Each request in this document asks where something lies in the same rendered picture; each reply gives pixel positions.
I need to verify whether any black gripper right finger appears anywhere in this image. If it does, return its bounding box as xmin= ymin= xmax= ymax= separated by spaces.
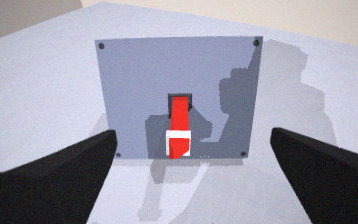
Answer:
xmin=270 ymin=128 xmax=358 ymax=224

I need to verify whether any grey-blue flat panel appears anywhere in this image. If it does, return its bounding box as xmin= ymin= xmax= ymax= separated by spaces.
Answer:
xmin=94 ymin=36 xmax=264 ymax=160

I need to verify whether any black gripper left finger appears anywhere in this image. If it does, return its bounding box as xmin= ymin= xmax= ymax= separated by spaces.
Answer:
xmin=0 ymin=130 xmax=118 ymax=224

